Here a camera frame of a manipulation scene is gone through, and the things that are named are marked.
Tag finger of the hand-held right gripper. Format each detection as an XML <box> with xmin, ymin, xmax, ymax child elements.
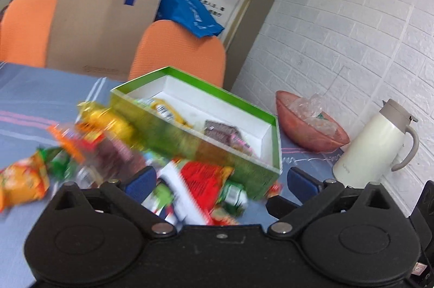
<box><xmin>266</xmin><ymin>195</ymin><xmax>304</xmax><ymax>220</ymax></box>

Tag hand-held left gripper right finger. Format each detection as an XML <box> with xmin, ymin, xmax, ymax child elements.
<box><xmin>267</xmin><ymin>167</ymin><xmax>395</xmax><ymax>239</ymax></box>

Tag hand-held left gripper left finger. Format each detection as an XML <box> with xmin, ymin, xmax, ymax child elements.
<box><xmin>51</xmin><ymin>166</ymin><xmax>177</xmax><ymax>239</ymax></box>

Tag small red candy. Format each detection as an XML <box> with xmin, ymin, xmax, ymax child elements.
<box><xmin>264</xmin><ymin>182</ymin><xmax>283</xmax><ymax>200</ymax></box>

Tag maroon snack packet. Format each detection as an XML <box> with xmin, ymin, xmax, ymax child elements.
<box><xmin>76</xmin><ymin>135</ymin><xmax>150</xmax><ymax>188</ymax></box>

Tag white red snack packet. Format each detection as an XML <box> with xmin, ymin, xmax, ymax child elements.
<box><xmin>141</xmin><ymin>159</ymin><xmax>211</xmax><ymax>226</ymax></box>

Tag small green snack packet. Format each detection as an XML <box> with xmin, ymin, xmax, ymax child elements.
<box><xmin>219</xmin><ymin>181</ymin><xmax>250</xmax><ymax>217</ymax></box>

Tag green cardboard box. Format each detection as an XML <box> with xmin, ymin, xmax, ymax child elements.
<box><xmin>110</xmin><ymin>66</ymin><xmax>283</xmax><ymax>200</ymax></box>

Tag pink snack packet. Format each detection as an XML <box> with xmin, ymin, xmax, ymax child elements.
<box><xmin>231</xmin><ymin>134</ymin><xmax>253</xmax><ymax>156</ymax></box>

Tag yellow white snack packet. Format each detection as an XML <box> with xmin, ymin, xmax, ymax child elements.
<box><xmin>149</xmin><ymin>98</ymin><xmax>194</xmax><ymax>129</ymax></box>

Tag green candy packet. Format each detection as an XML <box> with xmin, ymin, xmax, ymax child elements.
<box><xmin>37</xmin><ymin>147</ymin><xmax>80</xmax><ymax>180</ymax></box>

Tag brown snack packet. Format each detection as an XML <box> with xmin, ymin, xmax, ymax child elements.
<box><xmin>203</xmin><ymin>120</ymin><xmax>240</xmax><ymax>146</ymax></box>

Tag large orange yellow snack packet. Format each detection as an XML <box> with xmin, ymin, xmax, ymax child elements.
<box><xmin>0</xmin><ymin>152</ymin><xmax>51</xmax><ymax>212</ymax></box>

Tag pink bowl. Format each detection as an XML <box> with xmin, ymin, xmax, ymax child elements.
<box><xmin>275</xmin><ymin>90</ymin><xmax>350</xmax><ymax>153</ymax></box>

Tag cream thermos jug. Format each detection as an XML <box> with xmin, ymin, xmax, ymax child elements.
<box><xmin>332</xmin><ymin>99</ymin><xmax>420</xmax><ymax>190</ymax></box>

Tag clear plastic wrappers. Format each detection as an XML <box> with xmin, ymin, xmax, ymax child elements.
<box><xmin>286</xmin><ymin>94</ymin><xmax>341</xmax><ymax>139</ymax></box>

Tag orange chair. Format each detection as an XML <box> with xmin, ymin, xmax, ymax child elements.
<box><xmin>0</xmin><ymin>0</ymin><xmax>58</xmax><ymax>68</ymax></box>
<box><xmin>128</xmin><ymin>20</ymin><xmax>226</xmax><ymax>88</ymax></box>

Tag brown cardboard box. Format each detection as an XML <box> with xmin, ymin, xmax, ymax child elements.
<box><xmin>46</xmin><ymin>0</ymin><xmax>162</xmax><ymax>82</ymax></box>

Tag blue plastic bag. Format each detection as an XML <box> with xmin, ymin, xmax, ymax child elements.
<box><xmin>137</xmin><ymin>0</ymin><xmax>225</xmax><ymax>38</ymax></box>

